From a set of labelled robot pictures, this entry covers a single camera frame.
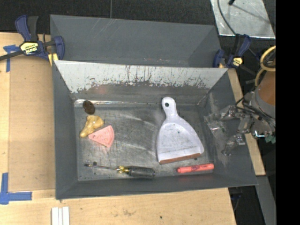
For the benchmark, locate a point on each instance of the orange marker pen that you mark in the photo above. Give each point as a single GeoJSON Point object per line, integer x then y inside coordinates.
{"type": "Point", "coordinates": [195, 168]}

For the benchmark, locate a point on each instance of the dark brown oval lump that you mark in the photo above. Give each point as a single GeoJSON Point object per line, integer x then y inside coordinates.
{"type": "Point", "coordinates": [88, 107]}

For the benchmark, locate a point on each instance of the white dustpan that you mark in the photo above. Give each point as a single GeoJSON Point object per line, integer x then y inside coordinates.
{"type": "Point", "coordinates": [175, 137]}

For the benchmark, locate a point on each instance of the pink toy pizza slice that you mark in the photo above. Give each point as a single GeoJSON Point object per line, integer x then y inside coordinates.
{"type": "Point", "coordinates": [104, 136]}

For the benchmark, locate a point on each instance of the black and yellow screwdriver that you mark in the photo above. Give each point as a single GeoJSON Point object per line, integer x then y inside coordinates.
{"type": "Point", "coordinates": [140, 171]}

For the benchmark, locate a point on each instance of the grey metal bin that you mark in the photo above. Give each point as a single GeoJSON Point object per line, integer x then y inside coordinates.
{"type": "Point", "coordinates": [131, 130]}

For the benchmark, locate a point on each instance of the yellow lumpy toy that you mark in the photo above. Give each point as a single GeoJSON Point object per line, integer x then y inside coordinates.
{"type": "Point", "coordinates": [92, 124]}

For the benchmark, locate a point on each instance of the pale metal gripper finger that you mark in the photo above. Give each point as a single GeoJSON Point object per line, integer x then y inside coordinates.
{"type": "Point", "coordinates": [234, 143]}
{"type": "Point", "coordinates": [228, 115]}

